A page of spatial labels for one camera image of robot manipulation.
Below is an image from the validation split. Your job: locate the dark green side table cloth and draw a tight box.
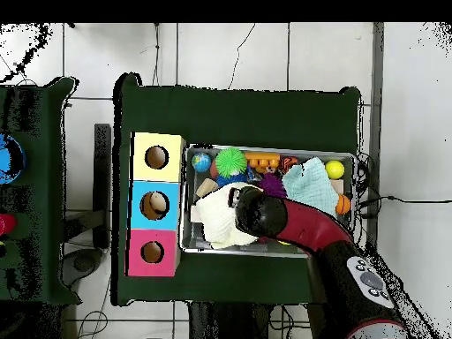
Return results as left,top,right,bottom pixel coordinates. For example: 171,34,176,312
0,76,81,305

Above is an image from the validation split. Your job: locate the purple spiky ball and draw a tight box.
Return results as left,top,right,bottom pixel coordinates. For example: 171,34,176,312
259,172,288,199

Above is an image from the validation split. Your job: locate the wooden box with three holes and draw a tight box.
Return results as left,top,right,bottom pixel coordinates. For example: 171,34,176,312
124,132,187,277

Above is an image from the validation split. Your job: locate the shallow clear mesh bin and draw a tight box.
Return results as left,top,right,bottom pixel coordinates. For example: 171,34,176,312
178,143,358,260

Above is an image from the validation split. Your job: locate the wavy wooden block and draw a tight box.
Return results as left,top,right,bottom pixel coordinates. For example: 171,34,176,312
195,177,220,198

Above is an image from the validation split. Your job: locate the small orange basketball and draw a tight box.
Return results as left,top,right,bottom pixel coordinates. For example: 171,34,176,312
335,193,352,215

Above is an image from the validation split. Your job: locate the light blue waffle cloth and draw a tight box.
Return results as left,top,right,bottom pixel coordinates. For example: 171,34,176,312
281,156,340,218

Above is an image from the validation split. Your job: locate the cream waffle cloth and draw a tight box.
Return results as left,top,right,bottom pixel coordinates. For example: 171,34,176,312
190,181,264,250

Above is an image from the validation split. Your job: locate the green puffer ball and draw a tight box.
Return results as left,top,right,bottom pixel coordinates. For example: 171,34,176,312
215,147,248,178

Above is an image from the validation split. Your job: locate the black robot stand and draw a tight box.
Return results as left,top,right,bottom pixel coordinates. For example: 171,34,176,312
188,301,319,339

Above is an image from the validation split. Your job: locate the red toy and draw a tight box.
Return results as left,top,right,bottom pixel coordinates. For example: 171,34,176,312
0,212,18,237

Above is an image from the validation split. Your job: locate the grey rounded base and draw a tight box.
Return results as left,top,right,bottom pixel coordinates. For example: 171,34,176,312
61,247,103,287

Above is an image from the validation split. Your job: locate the blue globe ball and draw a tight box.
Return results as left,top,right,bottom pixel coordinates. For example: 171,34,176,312
191,152,213,173

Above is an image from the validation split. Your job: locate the blue bowl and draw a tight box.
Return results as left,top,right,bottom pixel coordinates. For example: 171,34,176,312
0,132,26,187

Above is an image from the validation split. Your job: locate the orange black striped ball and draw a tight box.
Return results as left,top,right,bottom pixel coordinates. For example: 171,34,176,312
279,155,300,175

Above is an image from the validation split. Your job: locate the orange toy brick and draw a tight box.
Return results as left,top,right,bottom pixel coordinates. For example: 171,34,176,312
244,151,282,174

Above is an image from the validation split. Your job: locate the black cable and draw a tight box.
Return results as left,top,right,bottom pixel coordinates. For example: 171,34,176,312
356,194,452,209

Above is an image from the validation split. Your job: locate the yellow ball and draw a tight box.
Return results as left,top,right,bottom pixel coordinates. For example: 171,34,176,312
324,159,346,180

